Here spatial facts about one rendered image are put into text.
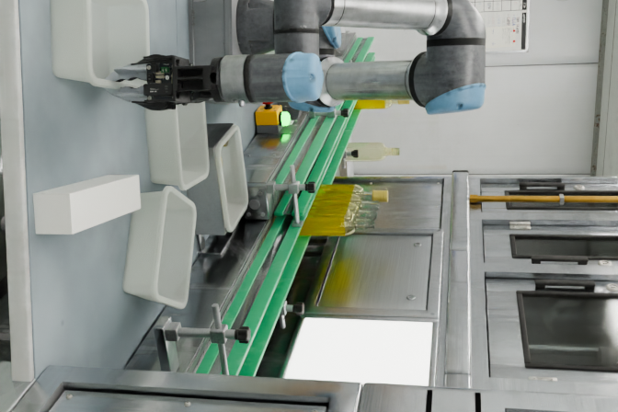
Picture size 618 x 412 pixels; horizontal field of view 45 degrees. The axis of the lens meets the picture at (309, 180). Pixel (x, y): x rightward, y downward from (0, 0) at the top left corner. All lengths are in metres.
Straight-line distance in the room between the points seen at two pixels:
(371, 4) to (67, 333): 0.75
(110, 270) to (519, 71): 6.84
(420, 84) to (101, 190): 0.66
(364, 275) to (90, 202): 1.00
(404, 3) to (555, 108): 6.77
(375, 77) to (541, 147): 6.68
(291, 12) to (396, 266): 1.00
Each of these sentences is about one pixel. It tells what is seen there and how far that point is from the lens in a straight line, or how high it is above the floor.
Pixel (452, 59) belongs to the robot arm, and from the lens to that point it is 1.48.
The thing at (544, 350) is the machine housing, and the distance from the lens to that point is 1.83.
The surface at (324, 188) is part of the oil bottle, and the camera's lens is 2.17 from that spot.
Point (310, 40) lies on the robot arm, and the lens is 1.24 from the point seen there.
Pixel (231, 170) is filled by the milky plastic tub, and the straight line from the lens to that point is 1.87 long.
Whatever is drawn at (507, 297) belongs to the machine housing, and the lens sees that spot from 2.01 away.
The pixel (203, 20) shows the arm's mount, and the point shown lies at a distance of 1.78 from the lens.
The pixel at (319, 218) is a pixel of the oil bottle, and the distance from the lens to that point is 2.00.
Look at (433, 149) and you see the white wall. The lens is 8.21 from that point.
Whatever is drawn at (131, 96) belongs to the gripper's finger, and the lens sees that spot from 1.25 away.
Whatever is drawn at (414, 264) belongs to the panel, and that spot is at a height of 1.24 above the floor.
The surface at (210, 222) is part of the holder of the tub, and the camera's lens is 1.76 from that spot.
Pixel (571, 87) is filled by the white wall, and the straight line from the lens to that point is 8.06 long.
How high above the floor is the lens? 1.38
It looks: 12 degrees down
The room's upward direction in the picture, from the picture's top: 90 degrees clockwise
